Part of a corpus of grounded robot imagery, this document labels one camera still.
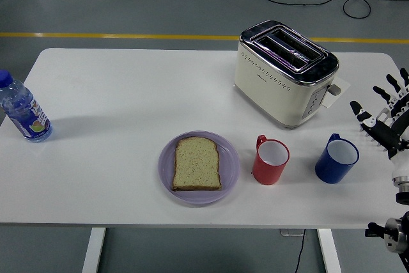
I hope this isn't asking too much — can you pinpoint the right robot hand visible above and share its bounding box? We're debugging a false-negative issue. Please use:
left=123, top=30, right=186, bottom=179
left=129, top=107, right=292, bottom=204
left=350, top=67, right=409, bottom=180

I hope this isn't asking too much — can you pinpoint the blue enamel cup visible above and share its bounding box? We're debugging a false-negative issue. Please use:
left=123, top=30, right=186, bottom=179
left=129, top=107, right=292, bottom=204
left=314, top=133, right=360, bottom=185

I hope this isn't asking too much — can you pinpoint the red enamel cup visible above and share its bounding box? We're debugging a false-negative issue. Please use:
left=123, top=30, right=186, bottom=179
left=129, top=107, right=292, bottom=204
left=252, top=134, right=291, bottom=186

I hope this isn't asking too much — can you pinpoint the bread slice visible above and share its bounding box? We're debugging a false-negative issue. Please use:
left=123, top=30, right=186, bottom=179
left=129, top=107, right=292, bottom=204
left=171, top=136, right=223, bottom=192

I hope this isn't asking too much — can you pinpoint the white paper sheet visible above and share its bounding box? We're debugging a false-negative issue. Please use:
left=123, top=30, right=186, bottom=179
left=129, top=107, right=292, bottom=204
left=321, top=76, right=351, bottom=109

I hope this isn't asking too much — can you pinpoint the cream chrome toaster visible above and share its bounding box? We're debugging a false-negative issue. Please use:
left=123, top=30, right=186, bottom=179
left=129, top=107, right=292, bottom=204
left=234, top=19, right=342, bottom=130

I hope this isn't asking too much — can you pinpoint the white table leg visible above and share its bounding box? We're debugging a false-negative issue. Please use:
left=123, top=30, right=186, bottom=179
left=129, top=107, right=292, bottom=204
left=82, top=227, right=107, bottom=273
left=317, top=228, right=342, bottom=273

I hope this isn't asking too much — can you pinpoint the white under-table box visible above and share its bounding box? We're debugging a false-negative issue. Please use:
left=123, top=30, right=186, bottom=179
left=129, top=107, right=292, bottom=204
left=280, top=228, right=306, bottom=237

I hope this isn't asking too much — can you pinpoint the purple round plate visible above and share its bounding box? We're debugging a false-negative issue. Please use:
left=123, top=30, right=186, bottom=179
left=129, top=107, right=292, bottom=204
left=158, top=130, right=241, bottom=208

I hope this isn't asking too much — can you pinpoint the blue capped water bottle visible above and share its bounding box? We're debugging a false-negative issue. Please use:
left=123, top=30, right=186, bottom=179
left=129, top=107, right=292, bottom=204
left=0, top=69, right=54, bottom=143

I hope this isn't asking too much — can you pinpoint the thin black hanging cable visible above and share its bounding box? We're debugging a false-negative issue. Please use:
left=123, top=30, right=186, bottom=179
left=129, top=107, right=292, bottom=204
left=293, top=228, right=307, bottom=273

